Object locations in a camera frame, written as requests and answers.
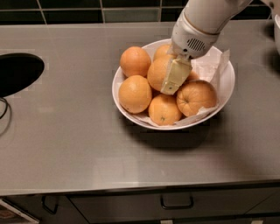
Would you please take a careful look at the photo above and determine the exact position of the orange back top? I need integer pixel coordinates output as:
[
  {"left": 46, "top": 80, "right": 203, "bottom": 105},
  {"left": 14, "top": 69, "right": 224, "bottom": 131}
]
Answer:
[{"left": 153, "top": 44, "right": 172, "bottom": 60}]

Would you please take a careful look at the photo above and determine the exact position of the orange front left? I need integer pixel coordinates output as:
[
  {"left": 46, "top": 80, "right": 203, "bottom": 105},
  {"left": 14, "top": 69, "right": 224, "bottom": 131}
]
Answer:
[{"left": 118, "top": 75, "right": 152, "bottom": 114}]

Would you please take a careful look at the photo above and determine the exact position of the orange front centre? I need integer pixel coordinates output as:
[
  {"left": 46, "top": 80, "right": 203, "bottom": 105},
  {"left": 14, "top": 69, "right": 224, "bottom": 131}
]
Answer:
[{"left": 148, "top": 94, "right": 182, "bottom": 126}]

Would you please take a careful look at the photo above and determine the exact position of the dark drawer front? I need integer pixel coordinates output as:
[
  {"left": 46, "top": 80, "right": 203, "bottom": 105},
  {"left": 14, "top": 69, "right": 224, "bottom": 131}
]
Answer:
[{"left": 70, "top": 188, "right": 280, "bottom": 223}]

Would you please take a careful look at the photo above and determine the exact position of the black drawer handle centre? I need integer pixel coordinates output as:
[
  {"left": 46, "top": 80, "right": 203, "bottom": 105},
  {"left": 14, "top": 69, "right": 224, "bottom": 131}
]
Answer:
[{"left": 160, "top": 194, "right": 194, "bottom": 210}]

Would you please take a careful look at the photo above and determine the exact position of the white object top right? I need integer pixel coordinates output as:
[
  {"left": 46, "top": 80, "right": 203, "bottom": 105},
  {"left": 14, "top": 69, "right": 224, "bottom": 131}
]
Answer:
[{"left": 262, "top": 0, "right": 280, "bottom": 55}]

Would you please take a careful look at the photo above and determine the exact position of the orange top left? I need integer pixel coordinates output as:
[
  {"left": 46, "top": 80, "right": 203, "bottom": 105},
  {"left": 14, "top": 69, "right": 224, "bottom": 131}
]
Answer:
[{"left": 120, "top": 46, "right": 151, "bottom": 77}]

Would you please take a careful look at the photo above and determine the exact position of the orange front right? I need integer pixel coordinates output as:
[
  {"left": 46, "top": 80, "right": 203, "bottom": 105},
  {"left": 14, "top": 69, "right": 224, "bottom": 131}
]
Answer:
[{"left": 177, "top": 80, "right": 218, "bottom": 117}]

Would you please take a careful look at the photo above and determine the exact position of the small hidden orange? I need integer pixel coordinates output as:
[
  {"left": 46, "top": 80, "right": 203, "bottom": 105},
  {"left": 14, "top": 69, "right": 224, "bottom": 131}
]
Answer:
[{"left": 186, "top": 71, "right": 200, "bottom": 81}]

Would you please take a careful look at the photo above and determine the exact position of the black drawer handle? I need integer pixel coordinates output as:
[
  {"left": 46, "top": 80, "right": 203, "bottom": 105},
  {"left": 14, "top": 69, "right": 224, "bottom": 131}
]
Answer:
[
  {"left": 160, "top": 194, "right": 194, "bottom": 210},
  {"left": 41, "top": 196, "right": 59, "bottom": 215}
]

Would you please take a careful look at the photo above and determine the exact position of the black cable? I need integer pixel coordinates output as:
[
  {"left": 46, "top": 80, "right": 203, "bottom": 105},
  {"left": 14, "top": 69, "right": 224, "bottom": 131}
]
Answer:
[{"left": 0, "top": 97, "right": 9, "bottom": 120}]

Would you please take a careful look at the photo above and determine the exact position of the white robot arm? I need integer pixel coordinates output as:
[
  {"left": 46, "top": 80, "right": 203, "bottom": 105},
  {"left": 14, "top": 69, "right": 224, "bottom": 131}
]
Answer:
[{"left": 160, "top": 0, "right": 252, "bottom": 95}]

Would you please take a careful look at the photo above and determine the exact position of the black round object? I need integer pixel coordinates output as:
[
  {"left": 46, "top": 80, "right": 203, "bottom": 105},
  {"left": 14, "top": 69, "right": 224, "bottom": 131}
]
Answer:
[{"left": 0, "top": 52, "right": 45, "bottom": 97}]

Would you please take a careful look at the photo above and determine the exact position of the white ceramic bowl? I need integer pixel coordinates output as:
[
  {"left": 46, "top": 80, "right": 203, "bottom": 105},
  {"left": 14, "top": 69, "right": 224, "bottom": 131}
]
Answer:
[{"left": 111, "top": 38, "right": 236, "bottom": 131}]

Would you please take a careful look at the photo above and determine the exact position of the black drawer handle left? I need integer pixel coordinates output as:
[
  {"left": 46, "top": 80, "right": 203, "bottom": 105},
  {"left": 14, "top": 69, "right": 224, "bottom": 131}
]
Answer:
[{"left": 41, "top": 196, "right": 59, "bottom": 215}]

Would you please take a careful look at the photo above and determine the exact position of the large orange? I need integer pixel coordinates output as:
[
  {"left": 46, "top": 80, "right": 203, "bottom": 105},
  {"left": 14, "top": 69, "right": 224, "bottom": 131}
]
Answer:
[{"left": 147, "top": 54, "right": 175, "bottom": 91}]

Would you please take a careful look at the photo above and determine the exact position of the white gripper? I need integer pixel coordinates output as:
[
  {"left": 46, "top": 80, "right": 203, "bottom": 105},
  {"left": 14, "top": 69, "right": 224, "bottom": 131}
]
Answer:
[{"left": 160, "top": 7, "right": 220, "bottom": 95}]

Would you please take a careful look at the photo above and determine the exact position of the white paper liner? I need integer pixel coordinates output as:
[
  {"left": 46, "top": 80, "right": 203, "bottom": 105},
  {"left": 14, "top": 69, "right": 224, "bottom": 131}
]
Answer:
[{"left": 131, "top": 47, "right": 231, "bottom": 128}]

